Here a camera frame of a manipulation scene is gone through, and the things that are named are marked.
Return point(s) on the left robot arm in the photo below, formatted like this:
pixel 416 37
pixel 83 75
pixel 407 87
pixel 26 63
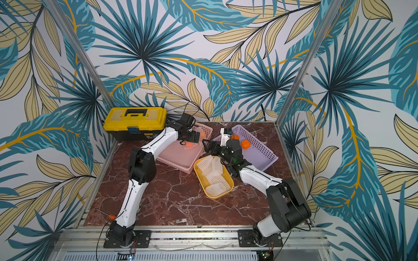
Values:
pixel 142 170

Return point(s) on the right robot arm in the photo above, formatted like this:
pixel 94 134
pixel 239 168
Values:
pixel 288 205

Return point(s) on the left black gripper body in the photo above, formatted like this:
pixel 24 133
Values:
pixel 190 136

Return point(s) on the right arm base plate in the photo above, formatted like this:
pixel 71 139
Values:
pixel 249 238

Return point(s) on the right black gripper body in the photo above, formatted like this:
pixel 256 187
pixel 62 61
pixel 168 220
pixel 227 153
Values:
pixel 216 148

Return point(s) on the yellow black toolbox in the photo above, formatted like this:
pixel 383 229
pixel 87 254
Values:
pixel 135 123

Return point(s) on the orange handled screwdriver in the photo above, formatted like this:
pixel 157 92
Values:
pixel 110 216

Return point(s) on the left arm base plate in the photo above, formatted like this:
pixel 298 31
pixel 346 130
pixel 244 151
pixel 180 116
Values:
pixel 131 239

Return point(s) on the yellow plastic tub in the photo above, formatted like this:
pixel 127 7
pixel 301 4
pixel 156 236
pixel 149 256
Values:
pixel 204 182

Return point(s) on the aluminium front rail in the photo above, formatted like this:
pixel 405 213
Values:
pixel 193 243

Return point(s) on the white foam net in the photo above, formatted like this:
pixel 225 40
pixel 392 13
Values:
pixel 214 179
pixel 217 189
pixel 217 167
pixel 205 164

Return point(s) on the purple perforated basket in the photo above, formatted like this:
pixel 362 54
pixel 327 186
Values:
pixel 258 153

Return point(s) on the left aluminium corner post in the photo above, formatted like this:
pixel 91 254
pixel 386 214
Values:
pixel 65 25

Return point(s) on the pink perforated basket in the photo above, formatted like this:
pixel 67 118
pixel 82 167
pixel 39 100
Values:
pixel 181 158

